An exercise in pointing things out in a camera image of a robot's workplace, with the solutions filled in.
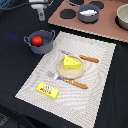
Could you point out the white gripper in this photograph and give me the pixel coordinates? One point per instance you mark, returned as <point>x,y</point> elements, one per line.
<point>39,6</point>

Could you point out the grey pot with handle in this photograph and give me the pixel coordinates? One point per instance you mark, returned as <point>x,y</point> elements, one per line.
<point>47,38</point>

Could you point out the red toy tomato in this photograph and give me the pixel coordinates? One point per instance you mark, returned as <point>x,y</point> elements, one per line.
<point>37,41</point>

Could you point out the small grey pot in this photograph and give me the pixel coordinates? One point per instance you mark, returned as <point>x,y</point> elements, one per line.
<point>88,19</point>

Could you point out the yellow cheese wedge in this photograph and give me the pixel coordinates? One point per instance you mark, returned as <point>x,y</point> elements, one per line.
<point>70,63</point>

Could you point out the yellow butter box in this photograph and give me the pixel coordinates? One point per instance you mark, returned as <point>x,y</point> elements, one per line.
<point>47,90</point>

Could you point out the black stove burner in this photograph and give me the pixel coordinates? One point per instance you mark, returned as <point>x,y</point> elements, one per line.
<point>99,4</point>
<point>67,14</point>

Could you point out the pink toy stove board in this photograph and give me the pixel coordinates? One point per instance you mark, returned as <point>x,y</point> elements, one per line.
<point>105,26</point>

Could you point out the round wooden plate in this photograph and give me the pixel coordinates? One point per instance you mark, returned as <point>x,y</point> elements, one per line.
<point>71,73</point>

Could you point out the beige bowl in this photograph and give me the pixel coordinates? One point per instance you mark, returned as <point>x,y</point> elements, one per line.
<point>122,14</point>

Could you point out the beige woven placemat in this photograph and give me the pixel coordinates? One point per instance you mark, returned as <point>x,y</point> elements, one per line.
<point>79,106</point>

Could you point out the wooden handled fork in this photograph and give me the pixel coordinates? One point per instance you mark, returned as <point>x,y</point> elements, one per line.
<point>57,77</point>

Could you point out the wooden handled knife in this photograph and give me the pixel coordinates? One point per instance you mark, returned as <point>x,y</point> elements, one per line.
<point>80,56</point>

